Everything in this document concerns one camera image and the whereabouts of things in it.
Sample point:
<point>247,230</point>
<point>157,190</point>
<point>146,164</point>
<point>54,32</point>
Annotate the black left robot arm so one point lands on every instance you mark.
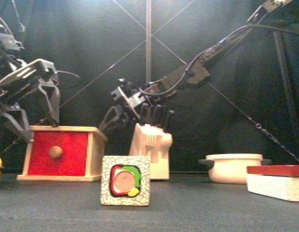
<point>6,45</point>

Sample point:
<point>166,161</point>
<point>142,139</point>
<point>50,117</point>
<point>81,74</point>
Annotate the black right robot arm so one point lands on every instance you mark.
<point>219,50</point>

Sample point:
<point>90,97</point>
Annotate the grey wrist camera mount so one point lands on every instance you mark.
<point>26,72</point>
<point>127,99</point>

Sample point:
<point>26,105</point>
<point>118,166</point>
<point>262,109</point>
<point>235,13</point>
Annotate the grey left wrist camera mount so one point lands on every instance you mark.
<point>26,72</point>

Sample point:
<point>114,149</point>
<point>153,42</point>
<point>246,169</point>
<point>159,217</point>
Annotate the red drawer with wooden knob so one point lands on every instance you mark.
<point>71,157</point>

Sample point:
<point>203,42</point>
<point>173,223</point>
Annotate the white toy knife block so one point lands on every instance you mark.
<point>153,151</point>

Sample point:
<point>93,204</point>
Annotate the grey vertical frame pole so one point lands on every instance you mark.
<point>149,45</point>

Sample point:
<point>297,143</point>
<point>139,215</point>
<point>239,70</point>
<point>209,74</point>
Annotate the wooden drawer cabinet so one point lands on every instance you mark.
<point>98,154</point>

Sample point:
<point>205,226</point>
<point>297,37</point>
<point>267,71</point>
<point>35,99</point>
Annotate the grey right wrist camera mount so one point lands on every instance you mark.
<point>127,99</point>

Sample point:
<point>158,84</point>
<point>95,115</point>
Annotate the white box with red lid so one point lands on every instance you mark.
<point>277,184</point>

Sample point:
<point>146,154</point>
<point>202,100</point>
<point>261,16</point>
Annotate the toy sushi roll block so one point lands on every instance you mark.
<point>125,181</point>

